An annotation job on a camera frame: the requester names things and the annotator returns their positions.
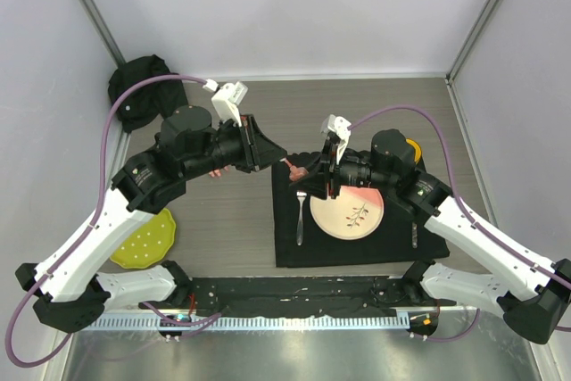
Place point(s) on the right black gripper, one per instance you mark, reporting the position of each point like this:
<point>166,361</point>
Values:
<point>324,174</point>

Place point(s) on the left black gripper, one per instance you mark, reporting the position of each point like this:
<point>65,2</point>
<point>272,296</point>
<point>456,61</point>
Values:
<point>258,151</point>

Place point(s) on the nail polish bottle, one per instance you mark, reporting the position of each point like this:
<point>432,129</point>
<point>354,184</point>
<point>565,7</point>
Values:
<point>297,173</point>

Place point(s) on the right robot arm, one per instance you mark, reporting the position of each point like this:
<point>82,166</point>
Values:
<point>531,293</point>

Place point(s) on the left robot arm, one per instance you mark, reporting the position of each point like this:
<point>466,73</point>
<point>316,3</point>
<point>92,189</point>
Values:
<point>71,291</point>

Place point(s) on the silver fork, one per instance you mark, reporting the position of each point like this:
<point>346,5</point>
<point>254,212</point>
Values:
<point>301,196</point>

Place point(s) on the pink cream plate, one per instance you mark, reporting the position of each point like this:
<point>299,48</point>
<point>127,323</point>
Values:
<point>354,214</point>

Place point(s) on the yellow mug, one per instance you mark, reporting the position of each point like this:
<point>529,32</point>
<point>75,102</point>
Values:
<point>417,150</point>

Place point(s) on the black placemat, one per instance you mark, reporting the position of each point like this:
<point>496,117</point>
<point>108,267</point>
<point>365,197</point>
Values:
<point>390,242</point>

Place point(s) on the table knife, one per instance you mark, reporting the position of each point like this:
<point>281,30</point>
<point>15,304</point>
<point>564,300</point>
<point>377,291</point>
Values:
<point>414,235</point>

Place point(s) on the black sleeve cloth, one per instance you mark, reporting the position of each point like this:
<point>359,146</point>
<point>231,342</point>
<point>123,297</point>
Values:
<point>143,106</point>

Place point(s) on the green dotted plate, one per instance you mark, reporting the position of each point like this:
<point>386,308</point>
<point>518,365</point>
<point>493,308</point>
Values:
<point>149,244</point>

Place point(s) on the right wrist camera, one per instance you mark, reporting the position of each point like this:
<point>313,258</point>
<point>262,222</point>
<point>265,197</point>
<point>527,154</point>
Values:
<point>336,130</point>

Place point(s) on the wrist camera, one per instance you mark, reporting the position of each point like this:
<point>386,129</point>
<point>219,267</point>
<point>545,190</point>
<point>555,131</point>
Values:
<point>226,99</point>
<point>336,130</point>

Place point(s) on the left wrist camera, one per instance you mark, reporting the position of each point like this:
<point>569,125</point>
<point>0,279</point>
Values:
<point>226,99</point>

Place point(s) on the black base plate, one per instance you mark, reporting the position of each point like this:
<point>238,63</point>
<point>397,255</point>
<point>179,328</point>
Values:
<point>300,297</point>

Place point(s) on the white cable duct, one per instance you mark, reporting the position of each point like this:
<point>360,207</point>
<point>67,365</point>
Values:
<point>146,321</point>

